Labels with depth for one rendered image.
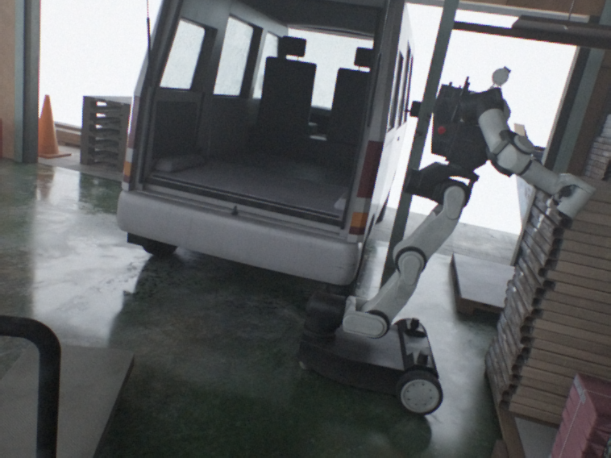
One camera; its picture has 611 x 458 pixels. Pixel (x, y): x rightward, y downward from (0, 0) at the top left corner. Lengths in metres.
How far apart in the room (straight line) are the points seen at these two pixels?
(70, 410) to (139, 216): 1.47
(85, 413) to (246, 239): 1.33
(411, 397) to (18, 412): 1.51
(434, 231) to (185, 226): 1.37
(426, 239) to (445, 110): 0.57
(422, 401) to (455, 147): 1.10
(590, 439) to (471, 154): 1.10
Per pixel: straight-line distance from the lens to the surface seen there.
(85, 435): 1.74
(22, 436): 1.76
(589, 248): 2.27
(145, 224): 3.03
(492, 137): 1.91
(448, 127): 2.22
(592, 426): 1.94
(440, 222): 2.27
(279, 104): 4.67
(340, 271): 2.70
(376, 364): 2.34
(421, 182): 2.24
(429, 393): 2.37
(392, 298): 2.39
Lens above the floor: 1.30
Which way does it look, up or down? 16 degrees down
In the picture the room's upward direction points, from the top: 10 degrees clockwise
